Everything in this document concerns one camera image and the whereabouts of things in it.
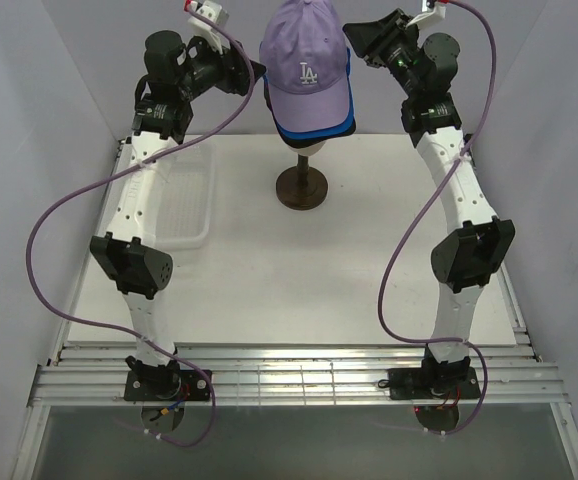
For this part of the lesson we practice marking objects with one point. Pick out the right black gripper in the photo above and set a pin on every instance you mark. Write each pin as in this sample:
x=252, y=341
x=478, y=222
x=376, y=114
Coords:
x=388, y=29

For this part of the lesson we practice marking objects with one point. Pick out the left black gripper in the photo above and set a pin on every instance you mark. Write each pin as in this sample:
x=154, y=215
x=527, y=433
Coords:
x=235, y=80

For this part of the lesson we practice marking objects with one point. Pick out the lavender LA baseball cap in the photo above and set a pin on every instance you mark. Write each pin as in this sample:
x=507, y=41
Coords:
x=303, y=27

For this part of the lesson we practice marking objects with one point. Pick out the blue perforated cap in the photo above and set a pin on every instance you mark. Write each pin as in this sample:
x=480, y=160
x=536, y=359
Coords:
x=310, y=96

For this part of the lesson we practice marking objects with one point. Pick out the black cap gold logo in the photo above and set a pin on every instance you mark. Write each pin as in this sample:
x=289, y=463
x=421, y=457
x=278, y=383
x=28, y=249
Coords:
x=314, y=142

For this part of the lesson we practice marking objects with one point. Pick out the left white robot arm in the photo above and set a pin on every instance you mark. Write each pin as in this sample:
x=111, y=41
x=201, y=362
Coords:
x=177, y=73

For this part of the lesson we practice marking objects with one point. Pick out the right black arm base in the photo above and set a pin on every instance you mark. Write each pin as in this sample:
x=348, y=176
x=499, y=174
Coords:
x=411, y=384

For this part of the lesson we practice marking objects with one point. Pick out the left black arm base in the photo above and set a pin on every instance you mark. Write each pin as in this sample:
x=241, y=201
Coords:
x=187, y=385

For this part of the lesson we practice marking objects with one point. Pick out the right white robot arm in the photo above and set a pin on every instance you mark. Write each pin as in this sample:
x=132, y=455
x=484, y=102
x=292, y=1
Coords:
x=477, y=238

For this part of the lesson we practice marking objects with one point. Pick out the wooden mannequin head stand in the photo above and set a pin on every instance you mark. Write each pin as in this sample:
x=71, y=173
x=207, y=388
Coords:
x=302, y=187

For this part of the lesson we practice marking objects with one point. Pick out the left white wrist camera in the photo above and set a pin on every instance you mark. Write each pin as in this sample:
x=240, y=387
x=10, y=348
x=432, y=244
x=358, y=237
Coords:
x=207, y=15

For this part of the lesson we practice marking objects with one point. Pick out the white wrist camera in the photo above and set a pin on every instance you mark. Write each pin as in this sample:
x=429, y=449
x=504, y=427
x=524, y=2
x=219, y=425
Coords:
x=432, y=13
x=207, y=15

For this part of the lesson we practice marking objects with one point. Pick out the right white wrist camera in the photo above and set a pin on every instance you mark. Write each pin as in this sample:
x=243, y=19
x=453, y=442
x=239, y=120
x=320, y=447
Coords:
x=432, y=13

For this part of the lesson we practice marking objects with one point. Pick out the aluminium frame rails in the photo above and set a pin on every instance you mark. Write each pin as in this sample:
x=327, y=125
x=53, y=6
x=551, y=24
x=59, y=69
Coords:
x=281, y=305

